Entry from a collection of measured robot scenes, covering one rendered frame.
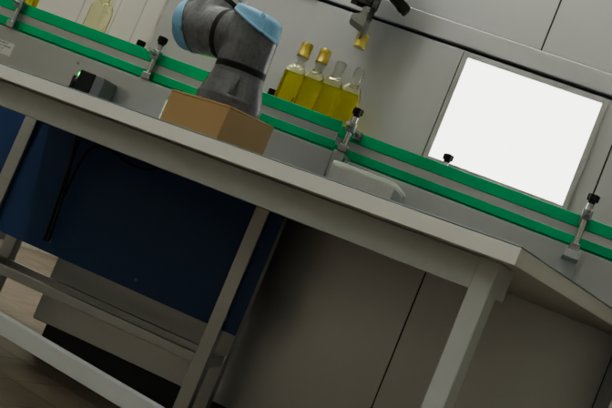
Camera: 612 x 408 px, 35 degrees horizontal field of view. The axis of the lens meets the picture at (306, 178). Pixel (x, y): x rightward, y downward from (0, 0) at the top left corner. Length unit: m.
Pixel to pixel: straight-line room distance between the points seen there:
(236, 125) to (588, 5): 1.26
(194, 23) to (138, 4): 4.02
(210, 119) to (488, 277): 0.70
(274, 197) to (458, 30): 1.12
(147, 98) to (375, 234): 1.10
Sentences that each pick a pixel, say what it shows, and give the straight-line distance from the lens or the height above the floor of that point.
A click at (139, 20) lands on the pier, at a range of 6.29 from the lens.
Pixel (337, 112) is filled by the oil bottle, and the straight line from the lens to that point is 2.75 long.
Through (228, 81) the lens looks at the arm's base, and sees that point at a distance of 2.14.
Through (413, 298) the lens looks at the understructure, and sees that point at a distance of 2.83.
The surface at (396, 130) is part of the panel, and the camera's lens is 2.87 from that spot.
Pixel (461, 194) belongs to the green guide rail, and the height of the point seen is 0.91.
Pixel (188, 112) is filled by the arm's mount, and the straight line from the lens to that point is 2.14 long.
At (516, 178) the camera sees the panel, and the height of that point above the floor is 1.02.
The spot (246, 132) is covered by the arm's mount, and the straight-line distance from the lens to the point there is 2.14.
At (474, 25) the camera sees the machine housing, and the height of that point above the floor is 1.41.
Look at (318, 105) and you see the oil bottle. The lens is 2.77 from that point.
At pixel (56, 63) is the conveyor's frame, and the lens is 2.92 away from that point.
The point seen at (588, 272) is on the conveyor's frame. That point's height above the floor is 0.83.
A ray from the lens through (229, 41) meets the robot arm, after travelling 2.18.
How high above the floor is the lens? 0.60
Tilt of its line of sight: 4 degrees up
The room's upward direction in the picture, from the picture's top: 22 degrees clockwise
